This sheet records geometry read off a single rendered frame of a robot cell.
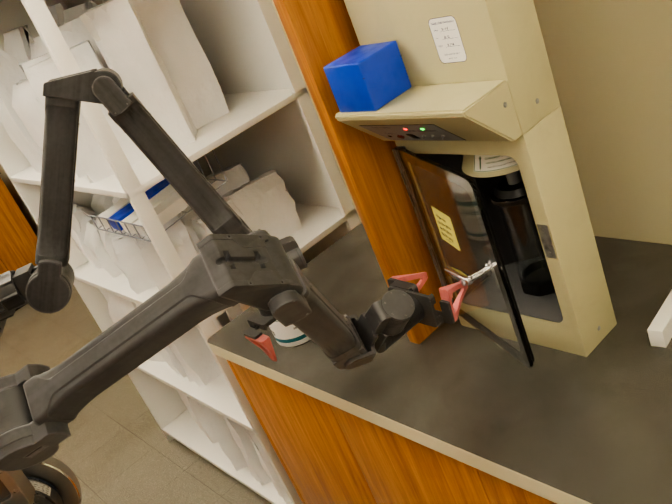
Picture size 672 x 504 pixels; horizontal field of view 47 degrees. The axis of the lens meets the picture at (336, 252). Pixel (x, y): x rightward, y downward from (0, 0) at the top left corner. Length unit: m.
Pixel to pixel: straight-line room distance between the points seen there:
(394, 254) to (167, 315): 0.80
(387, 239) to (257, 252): 0.72
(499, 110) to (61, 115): 0.74
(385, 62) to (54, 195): 0.63
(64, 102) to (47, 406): 0.60
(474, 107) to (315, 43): 0.39
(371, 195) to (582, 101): 0.53
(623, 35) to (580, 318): 0.57
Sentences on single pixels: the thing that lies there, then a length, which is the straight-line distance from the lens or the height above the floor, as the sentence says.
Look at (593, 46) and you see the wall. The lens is 1.73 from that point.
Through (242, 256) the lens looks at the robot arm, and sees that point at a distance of 0.91.
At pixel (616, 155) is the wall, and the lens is 1.82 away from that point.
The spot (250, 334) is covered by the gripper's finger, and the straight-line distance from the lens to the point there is 1.56.
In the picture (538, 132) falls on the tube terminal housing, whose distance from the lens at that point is 1.36.
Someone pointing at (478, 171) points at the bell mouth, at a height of 1.33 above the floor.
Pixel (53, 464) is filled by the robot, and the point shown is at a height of 1.18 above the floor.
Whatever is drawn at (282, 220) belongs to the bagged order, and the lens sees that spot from 2.56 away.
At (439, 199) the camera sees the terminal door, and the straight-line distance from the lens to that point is 1.44.
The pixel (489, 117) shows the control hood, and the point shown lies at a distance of 1.26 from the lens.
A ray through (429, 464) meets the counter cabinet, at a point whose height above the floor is 0.80.
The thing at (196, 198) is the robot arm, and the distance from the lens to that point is 1.46.
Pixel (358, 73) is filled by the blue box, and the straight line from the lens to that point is 1.36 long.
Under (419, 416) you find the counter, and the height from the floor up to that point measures 0.94.
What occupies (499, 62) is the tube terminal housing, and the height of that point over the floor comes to 1.54.
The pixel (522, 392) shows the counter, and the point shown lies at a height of 0.94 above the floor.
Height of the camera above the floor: 1.88
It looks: 24 degrees down
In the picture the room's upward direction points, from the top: 23 degrees counter-clockwise
